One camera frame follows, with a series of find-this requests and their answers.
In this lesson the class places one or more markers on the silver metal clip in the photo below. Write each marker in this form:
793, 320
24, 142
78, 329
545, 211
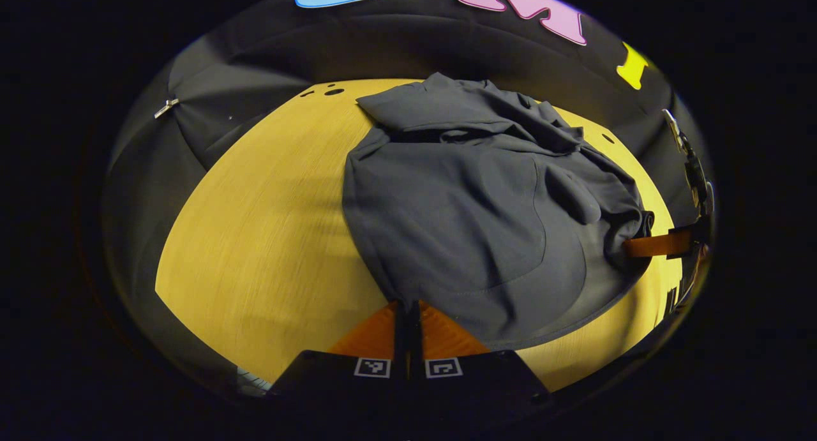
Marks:
166, 108
673, 128

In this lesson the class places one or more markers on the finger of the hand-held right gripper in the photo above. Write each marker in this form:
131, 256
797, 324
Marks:
657, 244

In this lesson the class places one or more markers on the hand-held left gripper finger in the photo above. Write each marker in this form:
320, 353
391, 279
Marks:
415, 358
400, 358

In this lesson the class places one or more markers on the black backdrop cloth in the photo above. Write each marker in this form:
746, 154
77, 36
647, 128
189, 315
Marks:
268, 58

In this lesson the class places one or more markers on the grey long-sleeved polo shirt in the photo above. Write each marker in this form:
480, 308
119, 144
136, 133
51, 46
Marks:
459, 224

